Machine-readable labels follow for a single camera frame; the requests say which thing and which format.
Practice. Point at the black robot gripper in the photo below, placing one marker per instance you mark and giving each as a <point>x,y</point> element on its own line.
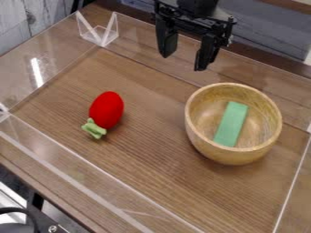
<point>197,17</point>

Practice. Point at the green rectangular block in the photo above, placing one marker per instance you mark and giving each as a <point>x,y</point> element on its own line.
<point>231,124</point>

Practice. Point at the brown wooden bowl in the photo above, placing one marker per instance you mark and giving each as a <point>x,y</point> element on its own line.
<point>203,113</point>

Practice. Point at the red plush strawberry toy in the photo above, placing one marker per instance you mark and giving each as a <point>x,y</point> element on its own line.
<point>104,114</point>

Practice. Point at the clear acrylic corner bracket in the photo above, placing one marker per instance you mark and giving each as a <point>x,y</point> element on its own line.
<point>98,35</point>

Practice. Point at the clear acrylic tray wall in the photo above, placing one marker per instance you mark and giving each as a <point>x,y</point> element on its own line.
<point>140,180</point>

